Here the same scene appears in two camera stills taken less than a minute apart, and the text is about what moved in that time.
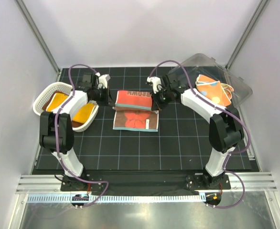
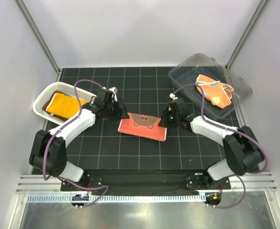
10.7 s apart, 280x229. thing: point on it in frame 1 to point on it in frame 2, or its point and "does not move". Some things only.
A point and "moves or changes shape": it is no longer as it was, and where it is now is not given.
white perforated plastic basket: [38, 105] does not move
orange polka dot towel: [213, 89] does not move
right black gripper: [157, 105] to [164, 122]
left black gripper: [107, 100] to [121, 113]
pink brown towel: [133, 111] moves or changes shape
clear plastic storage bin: [201, 64] does not move
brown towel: [74, 124] does not move
